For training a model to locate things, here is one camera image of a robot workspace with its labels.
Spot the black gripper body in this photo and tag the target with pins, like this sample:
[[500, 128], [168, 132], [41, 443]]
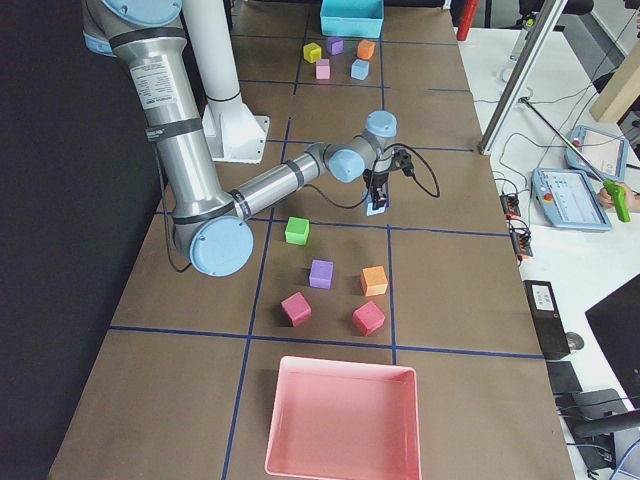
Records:
[[377, 179]]

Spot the light blue foam block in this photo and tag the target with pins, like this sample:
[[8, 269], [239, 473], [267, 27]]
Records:
[[371, 209], [360, 69]]

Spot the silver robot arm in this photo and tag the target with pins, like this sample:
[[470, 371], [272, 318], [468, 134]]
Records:
[[180, 59]]

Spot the person's hand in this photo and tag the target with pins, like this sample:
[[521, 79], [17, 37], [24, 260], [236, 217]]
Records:
[[631, 198]]

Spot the orange foam block right side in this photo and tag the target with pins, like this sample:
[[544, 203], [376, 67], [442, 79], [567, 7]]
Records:
[[374, 281]]

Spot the green foam block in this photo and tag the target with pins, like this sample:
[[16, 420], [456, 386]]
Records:
[[297, 231]]

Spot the purple foam block right side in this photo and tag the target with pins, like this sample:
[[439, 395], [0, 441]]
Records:
[[321, 274]]

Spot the purple foam block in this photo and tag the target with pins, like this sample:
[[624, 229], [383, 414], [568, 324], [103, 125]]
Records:
[[321, 274], [334, 45]]

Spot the red foam block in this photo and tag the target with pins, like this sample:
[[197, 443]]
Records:
[[368, 318]]

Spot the light pink foam block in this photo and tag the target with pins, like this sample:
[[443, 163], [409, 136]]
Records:
[[323, 69]]

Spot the dark pink foam block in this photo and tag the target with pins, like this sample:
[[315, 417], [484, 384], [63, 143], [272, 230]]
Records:
[[297, 308]]

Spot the purple foam block left side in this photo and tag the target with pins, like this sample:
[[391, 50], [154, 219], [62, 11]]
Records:
[[334, 45]]

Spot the yellow foam block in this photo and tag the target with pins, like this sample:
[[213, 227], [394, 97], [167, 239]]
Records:
[[312, 52]]

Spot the orange connector strip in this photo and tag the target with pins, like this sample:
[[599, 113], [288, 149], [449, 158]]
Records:
[[518, 229]]

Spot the teal plastic bin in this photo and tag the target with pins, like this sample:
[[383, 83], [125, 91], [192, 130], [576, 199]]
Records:
[[352, 18]]

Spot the teach pendant near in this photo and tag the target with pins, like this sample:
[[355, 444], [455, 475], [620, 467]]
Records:
[[568, 201]]

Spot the teach pendant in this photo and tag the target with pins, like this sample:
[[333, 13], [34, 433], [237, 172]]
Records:
[[568, 201], [606, 152]]

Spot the black power box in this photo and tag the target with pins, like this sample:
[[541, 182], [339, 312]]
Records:
[[546, 319]]

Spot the teach pendant far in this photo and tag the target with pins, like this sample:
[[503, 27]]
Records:
[[606, 152]]

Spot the black computer mouse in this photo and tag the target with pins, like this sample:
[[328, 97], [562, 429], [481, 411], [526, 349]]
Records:
[[575, 341]]

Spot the black monitor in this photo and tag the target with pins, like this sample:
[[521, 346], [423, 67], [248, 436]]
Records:
[[614, 321]]

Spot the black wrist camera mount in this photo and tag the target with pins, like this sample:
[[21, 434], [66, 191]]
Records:
[[401, 160]]

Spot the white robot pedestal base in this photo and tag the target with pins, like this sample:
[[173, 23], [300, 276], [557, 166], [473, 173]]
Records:
[[233, 133]]

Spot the aluminium frame post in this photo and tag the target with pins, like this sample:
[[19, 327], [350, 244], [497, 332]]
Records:
[[545, 23]]

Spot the green handled reacher grabber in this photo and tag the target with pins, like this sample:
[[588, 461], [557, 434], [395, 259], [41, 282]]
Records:
[[616, 192]]

